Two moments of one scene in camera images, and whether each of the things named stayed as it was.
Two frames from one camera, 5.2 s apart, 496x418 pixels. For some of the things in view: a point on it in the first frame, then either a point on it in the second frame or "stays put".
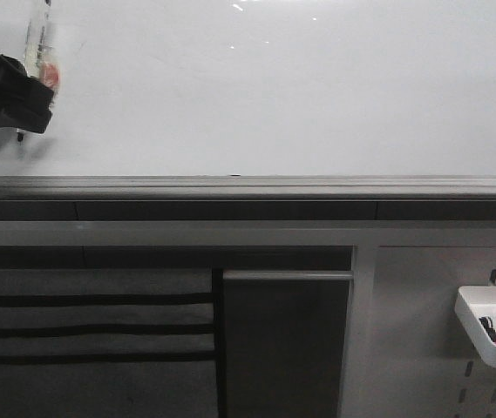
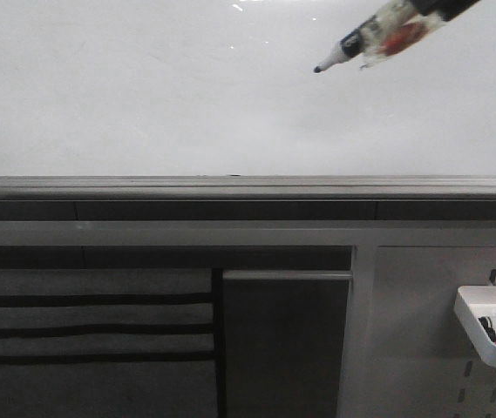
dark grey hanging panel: (283, 342) stays put
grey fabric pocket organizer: (91, 343) stays put
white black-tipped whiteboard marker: (42, 53) to (395, 29)
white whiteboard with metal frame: (268, 99) stays put
